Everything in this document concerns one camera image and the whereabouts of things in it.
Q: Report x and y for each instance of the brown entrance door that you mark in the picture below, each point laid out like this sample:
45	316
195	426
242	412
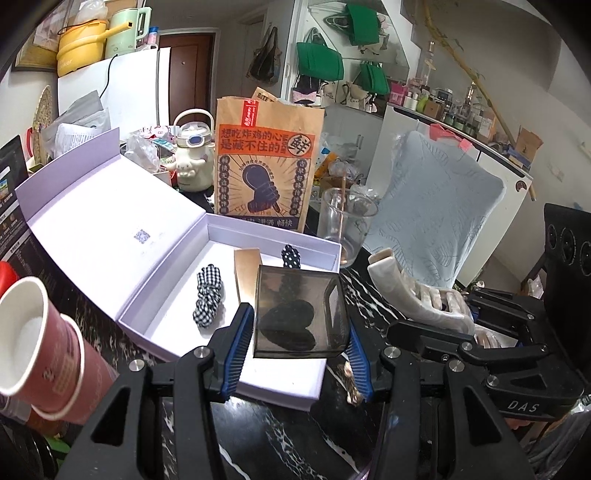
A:
190	70

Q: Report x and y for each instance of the yellow pot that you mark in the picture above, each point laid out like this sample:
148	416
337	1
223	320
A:
82	45

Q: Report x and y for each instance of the beige hair claw clip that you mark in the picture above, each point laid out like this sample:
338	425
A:
437	307

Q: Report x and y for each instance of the gold decorated hair clip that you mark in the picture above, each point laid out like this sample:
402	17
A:
353	395

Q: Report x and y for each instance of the light blue cushion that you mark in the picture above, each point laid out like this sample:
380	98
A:
434	210

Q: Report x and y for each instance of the light green electric kettle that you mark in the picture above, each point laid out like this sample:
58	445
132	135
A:
133	26

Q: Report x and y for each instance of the woven straw fan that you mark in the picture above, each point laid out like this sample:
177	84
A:
42	118

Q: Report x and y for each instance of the gold rectangular box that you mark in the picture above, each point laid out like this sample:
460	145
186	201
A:
247	262

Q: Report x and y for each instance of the smoky transparent square box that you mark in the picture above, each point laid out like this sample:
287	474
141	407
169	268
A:
299	314

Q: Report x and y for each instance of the gold framed picture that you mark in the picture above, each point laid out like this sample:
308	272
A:
38	52

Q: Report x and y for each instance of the green handbag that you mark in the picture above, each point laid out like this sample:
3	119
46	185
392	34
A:
316	60

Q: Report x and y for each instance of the black white gingham scrunchie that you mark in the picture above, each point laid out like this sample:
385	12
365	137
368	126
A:
209	295

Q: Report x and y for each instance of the white refrigerator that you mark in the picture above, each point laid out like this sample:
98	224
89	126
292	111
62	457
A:
134	88

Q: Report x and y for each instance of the brown paper food bag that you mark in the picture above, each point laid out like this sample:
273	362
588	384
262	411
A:
264	165

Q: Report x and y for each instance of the red canister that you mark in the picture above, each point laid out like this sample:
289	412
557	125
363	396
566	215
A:
8	277

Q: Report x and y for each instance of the pink paper cup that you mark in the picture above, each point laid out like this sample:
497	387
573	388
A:
45	361

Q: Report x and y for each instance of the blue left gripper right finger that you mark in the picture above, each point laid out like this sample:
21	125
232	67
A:
360	364

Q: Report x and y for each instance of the black printed pouch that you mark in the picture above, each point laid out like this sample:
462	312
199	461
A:
13	173

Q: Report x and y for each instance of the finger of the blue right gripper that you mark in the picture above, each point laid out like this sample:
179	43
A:
433	343
503	310

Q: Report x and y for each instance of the clear glass cup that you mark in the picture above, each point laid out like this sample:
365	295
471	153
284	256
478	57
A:
345	218

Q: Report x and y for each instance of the lavender gift box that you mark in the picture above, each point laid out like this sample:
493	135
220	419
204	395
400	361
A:
134	246

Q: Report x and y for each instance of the black polka dot scrunchie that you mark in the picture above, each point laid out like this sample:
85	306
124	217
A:
291	257

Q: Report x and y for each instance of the cream cartoon water bottle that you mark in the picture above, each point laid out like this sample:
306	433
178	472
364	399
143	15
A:
194	154

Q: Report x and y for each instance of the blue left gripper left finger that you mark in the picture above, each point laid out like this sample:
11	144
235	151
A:
235	345

